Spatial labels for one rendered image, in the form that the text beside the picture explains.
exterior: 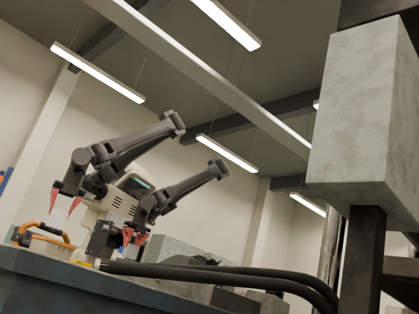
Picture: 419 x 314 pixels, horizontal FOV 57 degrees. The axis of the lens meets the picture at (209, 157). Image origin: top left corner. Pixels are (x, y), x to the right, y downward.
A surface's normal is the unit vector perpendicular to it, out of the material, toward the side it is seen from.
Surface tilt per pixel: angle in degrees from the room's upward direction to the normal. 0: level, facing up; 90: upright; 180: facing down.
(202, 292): 90
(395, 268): 90
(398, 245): 90
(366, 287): 90
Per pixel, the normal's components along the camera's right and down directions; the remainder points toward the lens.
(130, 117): 0.64, -0.14
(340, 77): -0.62, -0.44
